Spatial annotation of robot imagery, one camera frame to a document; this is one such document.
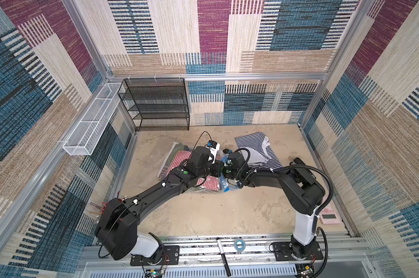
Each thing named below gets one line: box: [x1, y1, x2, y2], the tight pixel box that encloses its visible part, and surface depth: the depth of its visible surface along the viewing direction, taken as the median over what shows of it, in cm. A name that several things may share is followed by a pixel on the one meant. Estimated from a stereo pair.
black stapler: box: [289, 157, 307, 166], surface depth 99 cm
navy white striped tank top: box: [234, 131, 283, 171], surface depth 110 cm
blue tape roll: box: [233, 238, 246, 252], surface depth 77 cm
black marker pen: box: [216, 238, 232, 277], surface depth 74 cm
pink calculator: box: [319, 202, 341, 225], surface depth 83 cm
